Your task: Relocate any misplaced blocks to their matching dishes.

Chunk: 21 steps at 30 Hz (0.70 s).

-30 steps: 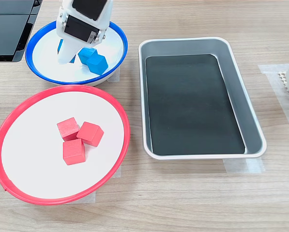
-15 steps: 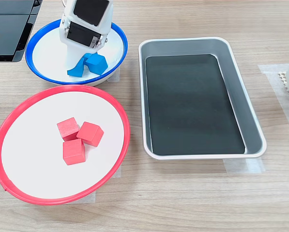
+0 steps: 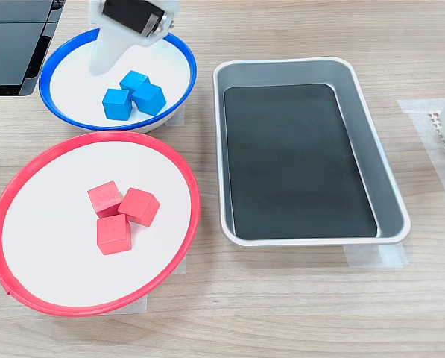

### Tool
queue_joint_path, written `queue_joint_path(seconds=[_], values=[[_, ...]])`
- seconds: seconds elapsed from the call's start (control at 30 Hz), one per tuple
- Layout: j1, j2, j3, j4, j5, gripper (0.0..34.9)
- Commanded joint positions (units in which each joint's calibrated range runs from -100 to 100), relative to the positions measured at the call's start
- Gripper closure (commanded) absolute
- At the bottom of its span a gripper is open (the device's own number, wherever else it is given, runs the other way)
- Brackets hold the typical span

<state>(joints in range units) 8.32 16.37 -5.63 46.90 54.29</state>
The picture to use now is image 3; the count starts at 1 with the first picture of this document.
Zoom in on blue cube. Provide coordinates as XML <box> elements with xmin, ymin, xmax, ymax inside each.
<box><xmin>101</xmin><ymin>88</ymin><xmax>133</xmax><ymax>121</ymax></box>
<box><xmin>131</xmin><ymin>81</ymin><xmax>167</xmax><ymax>116</ymax></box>
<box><xmin>119</xmin><ymin>69</ymin><xmax>151</xmax><ymax>94</ymax></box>

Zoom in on red cube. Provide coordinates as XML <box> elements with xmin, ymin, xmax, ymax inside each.
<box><xmin>96</xmin><ymin>213</ymin><xmax>133</xmax><ymax>256</ymax></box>
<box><xmin>86</xmin><ymin>180</ymin><xmax>123</xmax><ymax>219</ymax></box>
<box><xmin>117</xmin><ymin>187</ymin><xmax>161</xmax><ymax>227</ymax></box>

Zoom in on blue-rimmed white plate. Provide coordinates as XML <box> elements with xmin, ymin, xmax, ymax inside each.
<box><xmin>38</xmin><ymin>24</ymin><xmax>198</xmax><ymax>134</ymax></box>

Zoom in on steel tray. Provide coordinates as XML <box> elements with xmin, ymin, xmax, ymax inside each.
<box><xmin>212</xmin><ymin>56</ymin><xmax>412</xmax><ymax>248</ymax></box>

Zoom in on black flat electronic device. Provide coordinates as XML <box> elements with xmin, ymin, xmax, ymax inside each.
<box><xmin>0</xmin><ymin>0</ymin><xmax>67</xmax><ymax>97</ymax></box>

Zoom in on black mat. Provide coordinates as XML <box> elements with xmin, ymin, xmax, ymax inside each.
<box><xmin>223</xmin><ymin>83</ymin><xmax>379</xmax><ymax>241</ymax></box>

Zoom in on red-rimmed white plate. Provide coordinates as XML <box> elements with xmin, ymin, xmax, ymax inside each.
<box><xmin>0</xmin><ymin>130</ymin><xmax>201</xmax><ymax>318</ymax></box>

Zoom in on pale perforated plate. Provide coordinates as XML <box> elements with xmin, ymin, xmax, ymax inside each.
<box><xmin>426</xmin><ymin>110</ymin><xmax>445</xmax><ymax>175</ymax></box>

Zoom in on translucent tape sheet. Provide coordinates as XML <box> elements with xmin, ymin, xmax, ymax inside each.
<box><xmin>397</xmin><ymin>98</ymin><xmax>445</xmax><ymax>219</ymax></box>

